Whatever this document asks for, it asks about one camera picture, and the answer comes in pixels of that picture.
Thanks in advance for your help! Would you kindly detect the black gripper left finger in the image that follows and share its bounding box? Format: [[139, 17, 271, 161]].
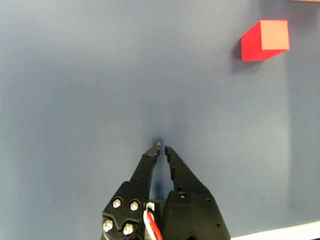
[[101, 141, 161, 240]]

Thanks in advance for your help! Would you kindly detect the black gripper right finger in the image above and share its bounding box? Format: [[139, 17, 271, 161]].
[[162, 145, 231, 240]]

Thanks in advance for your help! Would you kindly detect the red cube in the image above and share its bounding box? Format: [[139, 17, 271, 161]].
[[241, 19, 290, 62]]

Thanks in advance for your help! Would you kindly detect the blue-grey table mat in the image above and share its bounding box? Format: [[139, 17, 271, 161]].
[[0, 0, 320, 240]]

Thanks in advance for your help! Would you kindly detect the red white black servo cable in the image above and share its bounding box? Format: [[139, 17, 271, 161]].
[[143, 201, 164, 240]]

